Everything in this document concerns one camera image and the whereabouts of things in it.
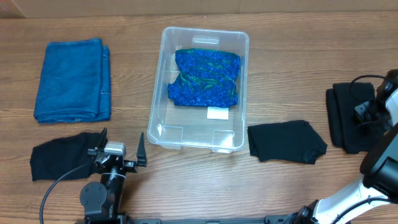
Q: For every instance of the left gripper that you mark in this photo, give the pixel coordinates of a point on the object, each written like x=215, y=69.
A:
x=142, y=157

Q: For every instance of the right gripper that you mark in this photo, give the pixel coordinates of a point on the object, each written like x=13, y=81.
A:
x=361, y=112

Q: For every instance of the large black garment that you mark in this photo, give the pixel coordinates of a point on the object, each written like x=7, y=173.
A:
x=345, y=132

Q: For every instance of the small black cloth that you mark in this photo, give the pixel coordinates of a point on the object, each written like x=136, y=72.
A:
x=294, y=141

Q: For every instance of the clear plastic storage bin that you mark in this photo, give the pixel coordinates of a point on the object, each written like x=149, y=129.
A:
x=174, y=127

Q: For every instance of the blue green sequin cloth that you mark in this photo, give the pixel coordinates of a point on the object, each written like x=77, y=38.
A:
x=206, y=78

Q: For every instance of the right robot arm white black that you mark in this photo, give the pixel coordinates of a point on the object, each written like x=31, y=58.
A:
x=377, y=184

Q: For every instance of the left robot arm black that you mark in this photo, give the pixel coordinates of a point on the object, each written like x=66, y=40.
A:
x=102, y=200

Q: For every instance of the black cloth at left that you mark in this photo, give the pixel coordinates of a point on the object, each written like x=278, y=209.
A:
x=52, y=159

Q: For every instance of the folded blue denim jeans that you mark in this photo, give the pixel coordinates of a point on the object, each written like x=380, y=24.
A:
x=75, y=83

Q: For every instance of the white label in bin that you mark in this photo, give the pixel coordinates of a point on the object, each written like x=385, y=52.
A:
x=218, y=113

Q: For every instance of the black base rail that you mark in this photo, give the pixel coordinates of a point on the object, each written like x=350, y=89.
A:
x=269, y=219

